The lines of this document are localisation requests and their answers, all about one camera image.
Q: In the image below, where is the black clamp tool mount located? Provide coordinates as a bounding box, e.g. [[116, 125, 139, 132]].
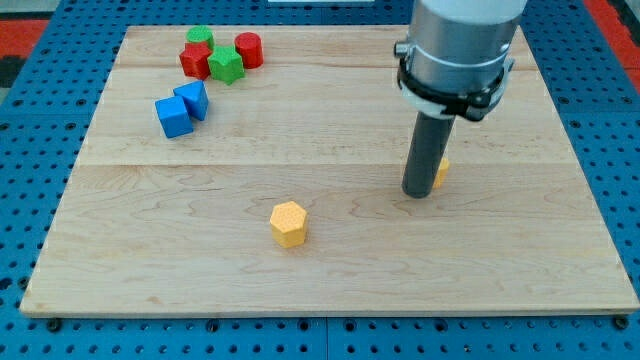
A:
[[394, 41, 514, 122]]

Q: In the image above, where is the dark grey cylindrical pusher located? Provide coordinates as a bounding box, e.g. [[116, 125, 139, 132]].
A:
[[402, 112, 455, 199]]

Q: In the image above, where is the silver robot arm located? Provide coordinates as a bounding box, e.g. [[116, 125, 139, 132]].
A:
[[394, 0, 526, 199]]

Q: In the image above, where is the yellow heart block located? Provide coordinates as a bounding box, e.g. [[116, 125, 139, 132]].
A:
[[433, 158, 450, 189]]

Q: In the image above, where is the blue triangle block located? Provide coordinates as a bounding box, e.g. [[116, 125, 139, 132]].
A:
[[173, 80, 209, 121]]

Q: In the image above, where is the yellow hexagon block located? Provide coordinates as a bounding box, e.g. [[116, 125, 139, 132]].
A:
[[270, 201, 308, 248]]

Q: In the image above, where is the red cylinder block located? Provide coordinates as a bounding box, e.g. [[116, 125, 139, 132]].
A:
[[234, 32, 264, 69]]

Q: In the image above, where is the green star block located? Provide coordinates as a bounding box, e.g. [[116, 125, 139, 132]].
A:
[[207, 45, 245, 85]]

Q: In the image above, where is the red star block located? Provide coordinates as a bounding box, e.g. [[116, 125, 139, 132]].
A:
[[179, 42, 212, 80]]

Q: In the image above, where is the green cylinder block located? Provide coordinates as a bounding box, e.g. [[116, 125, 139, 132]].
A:
[[186, 25, 215, 50]]

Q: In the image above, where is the blue cube block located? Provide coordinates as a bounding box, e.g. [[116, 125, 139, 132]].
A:
[[154, 96, 194, 138]]

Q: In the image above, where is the wooden board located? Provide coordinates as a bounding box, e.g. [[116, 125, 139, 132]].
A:
[[20, 26, 639, 318]]

